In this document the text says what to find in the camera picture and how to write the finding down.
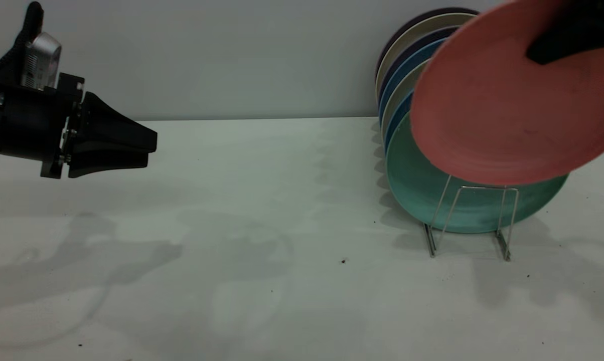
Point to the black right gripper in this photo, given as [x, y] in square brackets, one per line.
[598, 9]

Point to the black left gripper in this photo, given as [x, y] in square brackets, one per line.
[26, 125]

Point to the pink round plate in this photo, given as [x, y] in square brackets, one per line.
[507, 110]

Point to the dark brown round plate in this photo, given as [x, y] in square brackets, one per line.
[415, 21]

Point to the dark purple round plate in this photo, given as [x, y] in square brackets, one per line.
[412, 47]

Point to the beige round plate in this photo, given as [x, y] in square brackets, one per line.
[401, 90]
[412, 34]

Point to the blue round plate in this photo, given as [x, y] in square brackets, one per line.
[398, 120]
[407, 62]

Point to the green round plate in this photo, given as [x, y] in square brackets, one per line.
[422, 195]

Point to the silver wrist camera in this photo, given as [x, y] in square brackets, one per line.
[42, 60]

